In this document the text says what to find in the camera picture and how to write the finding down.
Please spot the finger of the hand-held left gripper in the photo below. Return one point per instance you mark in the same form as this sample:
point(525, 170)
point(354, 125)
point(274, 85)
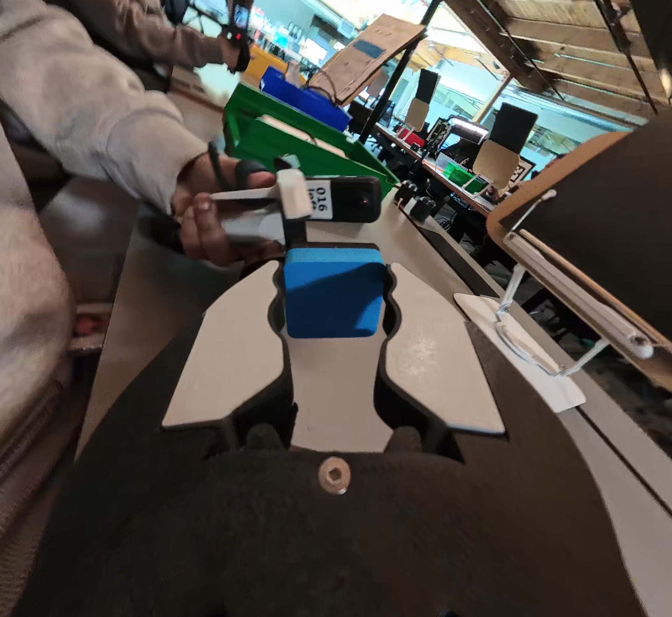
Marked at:
point(294, 194)
point(252, 228)

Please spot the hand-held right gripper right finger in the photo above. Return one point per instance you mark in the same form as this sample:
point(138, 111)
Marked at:
point(435, 365)

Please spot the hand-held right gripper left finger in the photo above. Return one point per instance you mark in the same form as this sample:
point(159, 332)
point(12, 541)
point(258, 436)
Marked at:
point(231, 360)

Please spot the blue foam eraser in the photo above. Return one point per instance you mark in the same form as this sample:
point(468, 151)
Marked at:
point(330, 297)

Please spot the person's left forearm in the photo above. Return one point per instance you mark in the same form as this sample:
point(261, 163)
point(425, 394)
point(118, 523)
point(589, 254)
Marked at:
point(94, 103)

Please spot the person's left hand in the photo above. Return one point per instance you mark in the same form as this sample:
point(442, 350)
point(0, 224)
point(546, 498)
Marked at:
point(204, 239)

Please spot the small black charging dock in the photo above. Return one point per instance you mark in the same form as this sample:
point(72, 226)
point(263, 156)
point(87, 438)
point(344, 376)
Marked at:
point(405, 194)

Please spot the green plastic storage bin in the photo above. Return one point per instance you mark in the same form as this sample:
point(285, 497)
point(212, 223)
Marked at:
point(273, 145)

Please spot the tall black charging dock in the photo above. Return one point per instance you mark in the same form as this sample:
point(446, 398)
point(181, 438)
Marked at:
point(422, 208)

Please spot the wooden office desk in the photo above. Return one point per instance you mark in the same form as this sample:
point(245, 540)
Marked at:
point(446, 176)

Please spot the blue plastic crate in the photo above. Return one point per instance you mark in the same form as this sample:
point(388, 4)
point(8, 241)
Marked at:
point(304, 97)

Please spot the small green bin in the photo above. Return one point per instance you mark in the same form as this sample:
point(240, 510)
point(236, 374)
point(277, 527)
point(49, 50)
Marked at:
point(462, 173)

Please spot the black steel pillar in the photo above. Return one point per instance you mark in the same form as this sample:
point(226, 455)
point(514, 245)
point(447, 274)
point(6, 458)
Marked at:
point(414, 45)

